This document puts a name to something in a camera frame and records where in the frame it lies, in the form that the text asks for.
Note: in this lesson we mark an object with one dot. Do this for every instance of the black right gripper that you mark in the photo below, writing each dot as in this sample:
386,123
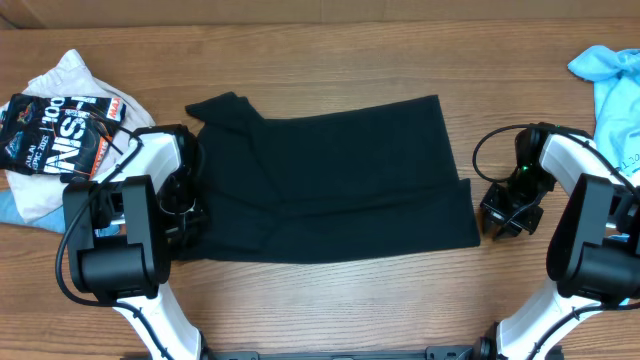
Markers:
495,215

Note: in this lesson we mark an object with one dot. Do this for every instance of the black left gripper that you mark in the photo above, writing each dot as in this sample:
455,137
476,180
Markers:
189,227

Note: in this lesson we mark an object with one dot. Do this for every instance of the light blue t-shirt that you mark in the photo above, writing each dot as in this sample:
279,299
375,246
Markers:
615,78

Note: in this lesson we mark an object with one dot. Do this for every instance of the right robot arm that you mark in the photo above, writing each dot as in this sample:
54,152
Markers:
592,261

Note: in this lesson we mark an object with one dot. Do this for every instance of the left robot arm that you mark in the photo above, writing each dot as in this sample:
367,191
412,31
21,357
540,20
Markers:
121,229

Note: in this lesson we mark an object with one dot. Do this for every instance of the blue folded jeans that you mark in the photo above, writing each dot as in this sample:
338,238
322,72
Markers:
39,209

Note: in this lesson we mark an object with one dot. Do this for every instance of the black printed folded t-shirt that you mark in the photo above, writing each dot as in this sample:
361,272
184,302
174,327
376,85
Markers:
64,136

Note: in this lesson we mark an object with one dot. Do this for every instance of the beige folded garment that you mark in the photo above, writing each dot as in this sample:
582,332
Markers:
72,77

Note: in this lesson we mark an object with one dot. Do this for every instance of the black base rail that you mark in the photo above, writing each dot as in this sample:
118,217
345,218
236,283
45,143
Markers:
458,352

